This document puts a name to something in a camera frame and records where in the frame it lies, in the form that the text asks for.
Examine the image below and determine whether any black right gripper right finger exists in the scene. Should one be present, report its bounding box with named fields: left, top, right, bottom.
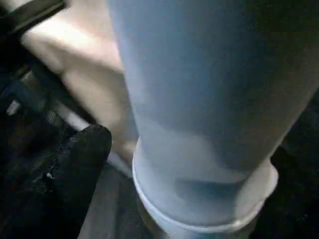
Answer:
left=249, top=146, right=319, bottom=239

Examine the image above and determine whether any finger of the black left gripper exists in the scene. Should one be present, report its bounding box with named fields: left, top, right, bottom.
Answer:
left=24, top=63, right=98, bottom=125

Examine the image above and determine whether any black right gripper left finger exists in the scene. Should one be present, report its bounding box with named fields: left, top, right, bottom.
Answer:
left=9, top=123, right=112, bottom=239

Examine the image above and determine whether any white plastic table top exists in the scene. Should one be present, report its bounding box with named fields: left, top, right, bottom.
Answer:
left=21, top=0, right=140, bottom=176

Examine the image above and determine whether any white plastic table leg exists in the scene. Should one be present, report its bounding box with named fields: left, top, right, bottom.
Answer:
left=107, top=0, right=319, bottom=239

